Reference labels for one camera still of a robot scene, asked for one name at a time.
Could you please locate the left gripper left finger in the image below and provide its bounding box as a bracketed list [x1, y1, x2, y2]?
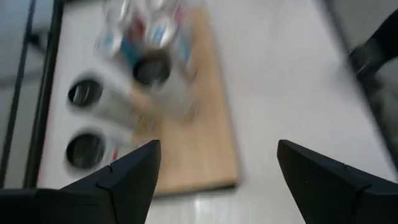
[0, 139, 162, 224]

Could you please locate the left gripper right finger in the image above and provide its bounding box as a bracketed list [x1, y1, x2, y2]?
[276, 139, 398, 224]

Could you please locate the white Celsius can orange print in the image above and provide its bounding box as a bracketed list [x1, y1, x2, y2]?
[67, 71, 147, 130]

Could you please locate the white Celsius peach can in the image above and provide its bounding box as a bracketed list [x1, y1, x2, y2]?
[130, 49, 200, 125]

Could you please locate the blue silver Red Bull can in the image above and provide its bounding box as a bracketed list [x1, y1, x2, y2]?
[95, 18, 142, 68]
[146, 15, 193, 63]

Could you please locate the silver Diet Coke can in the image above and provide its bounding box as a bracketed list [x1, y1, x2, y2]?
[104, 0, 147, 40]
[146, 0, 187, 24]

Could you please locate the wooden shelf black metal frame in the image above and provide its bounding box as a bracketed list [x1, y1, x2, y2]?
[124, 4, 242, 198]

